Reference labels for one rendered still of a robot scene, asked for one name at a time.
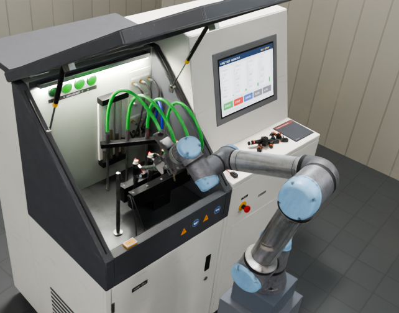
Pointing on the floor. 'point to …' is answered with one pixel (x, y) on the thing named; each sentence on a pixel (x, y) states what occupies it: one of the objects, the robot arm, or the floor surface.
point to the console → (255, 27)
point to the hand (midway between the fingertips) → (163, 158)
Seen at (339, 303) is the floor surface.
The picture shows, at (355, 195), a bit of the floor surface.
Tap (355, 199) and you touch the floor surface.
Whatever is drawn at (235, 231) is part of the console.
